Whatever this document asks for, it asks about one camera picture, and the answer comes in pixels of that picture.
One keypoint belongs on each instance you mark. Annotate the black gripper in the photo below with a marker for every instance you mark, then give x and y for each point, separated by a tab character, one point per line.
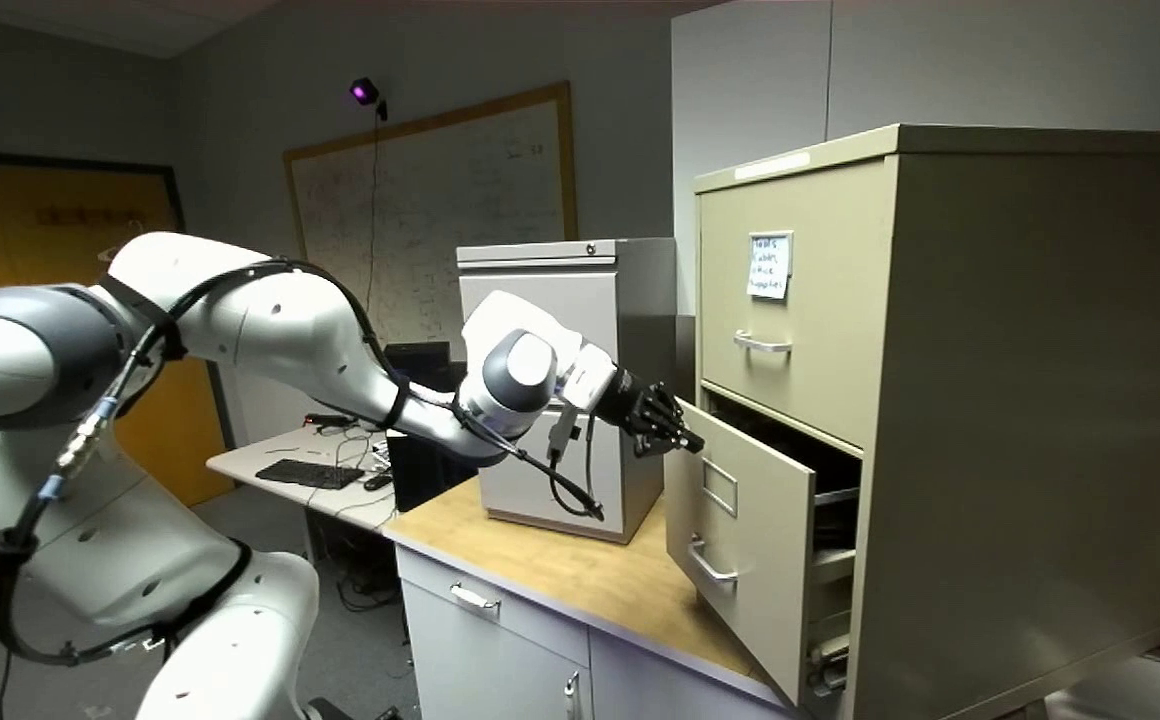
633	404

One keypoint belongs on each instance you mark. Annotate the beige file cabinet drawer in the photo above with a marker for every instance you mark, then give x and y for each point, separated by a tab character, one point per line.
740	561
804	386

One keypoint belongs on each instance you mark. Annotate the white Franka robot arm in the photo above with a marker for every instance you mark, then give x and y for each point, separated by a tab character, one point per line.
273	332

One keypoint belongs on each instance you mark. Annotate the grey two-drawer file cabinet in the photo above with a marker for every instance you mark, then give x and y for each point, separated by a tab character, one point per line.
545	265

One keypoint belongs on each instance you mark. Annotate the wood-topped grey counter cabinet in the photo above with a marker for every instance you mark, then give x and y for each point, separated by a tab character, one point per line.
542	573

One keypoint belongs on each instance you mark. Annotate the beige file cabinet body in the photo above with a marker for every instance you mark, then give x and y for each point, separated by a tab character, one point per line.
1044	427

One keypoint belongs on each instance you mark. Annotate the white paper label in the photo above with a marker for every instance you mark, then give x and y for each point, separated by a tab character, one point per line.
771	265

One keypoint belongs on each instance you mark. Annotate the black box computer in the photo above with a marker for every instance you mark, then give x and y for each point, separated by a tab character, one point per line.
422	479

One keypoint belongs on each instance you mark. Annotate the black computer mouse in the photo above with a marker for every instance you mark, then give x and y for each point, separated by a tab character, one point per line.
379	479

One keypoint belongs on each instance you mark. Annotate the wood-framed whiteboard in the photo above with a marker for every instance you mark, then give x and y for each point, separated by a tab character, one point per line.
472	184

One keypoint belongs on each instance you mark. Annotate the black keyboard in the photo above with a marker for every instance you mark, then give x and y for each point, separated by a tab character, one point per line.
310	474

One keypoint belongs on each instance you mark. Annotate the light grey desk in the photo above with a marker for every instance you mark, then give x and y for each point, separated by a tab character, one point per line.
242	463

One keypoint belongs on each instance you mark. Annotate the orange door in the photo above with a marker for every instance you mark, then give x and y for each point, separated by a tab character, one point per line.
22	224

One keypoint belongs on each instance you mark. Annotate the camera with purple light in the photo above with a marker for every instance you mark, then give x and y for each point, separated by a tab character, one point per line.
366	93

